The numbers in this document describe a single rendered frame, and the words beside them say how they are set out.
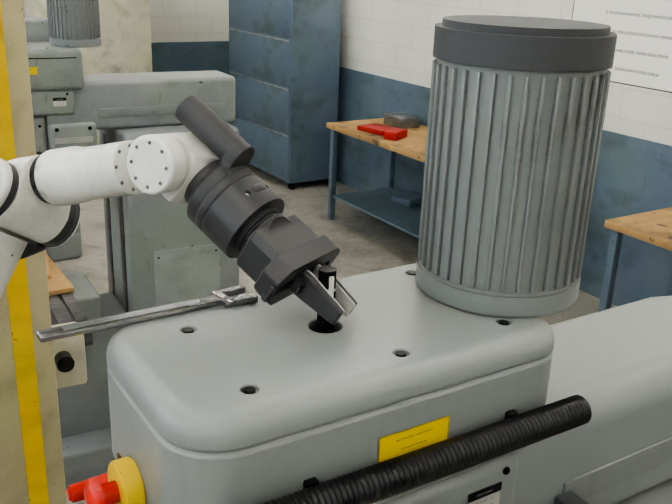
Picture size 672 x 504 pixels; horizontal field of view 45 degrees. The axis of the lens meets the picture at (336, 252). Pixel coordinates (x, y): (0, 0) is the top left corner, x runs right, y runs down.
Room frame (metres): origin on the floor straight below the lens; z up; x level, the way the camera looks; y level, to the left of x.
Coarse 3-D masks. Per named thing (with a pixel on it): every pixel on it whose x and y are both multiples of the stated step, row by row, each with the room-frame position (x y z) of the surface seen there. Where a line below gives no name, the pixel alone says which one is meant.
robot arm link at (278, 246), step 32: (224, 192) 0.85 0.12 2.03; (256, 192) 0.86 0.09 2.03; (224, 224) 0.84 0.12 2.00; (256, 224) 0.84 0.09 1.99; (288, 224) 0.86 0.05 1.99; (256, 256) 0.81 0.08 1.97; (288, 256) 0.80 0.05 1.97; (320, 256) 0.83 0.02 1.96; (256, 288) 0.79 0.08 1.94; (288, 288) 0.81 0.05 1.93
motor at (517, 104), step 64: (448, 64) 0.91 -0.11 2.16; (512, 64) 0.86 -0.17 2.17; (576, 64) 0.86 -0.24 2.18; (448, 128) 0.90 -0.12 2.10; (512, 128) 0.86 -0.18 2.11; (576, 128) 0.87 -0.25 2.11; (448, 192) 0.90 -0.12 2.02; (512, 192) 0.86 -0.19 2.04; (576, 192) 0.88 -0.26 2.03; (448, 256) 0.88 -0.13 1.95; (512, 256) 0.86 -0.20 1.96; (576, 256) 0.89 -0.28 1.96
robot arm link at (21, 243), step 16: (0, 160) 0.98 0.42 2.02; (0, 176) 0.96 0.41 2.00; (16, 176) 0.97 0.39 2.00; (0, 192) 0.95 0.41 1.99; (16, 192) 0.96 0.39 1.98; (0, 208) 0.95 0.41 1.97; (80, 208) 1.04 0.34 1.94; (0, 240) 0.97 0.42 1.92; (16, 240) 0.98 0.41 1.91; (64, 240) 1.02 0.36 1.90; (0, 256) 0.97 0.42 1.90; (16, 256) 0.99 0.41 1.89; (0, 272) 0.97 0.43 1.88; (0, 288) 0.97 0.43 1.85
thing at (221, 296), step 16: (224, 288) 0.89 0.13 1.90; (240, 288) 0.90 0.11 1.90; (176, 304) 0.84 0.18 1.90; (192, 304) 0.84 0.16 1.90; (208, 304) 0.85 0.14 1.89; (224, 304) 0.85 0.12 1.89; (240, 304) 0.86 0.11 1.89; (96, 320) 0.79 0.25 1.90; (112, 320) 0.79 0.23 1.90; (128, 320) 0.80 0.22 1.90; (144, 320) 0.81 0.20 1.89; (48, 336) 0.75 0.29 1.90; (64, 336) 0.76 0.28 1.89
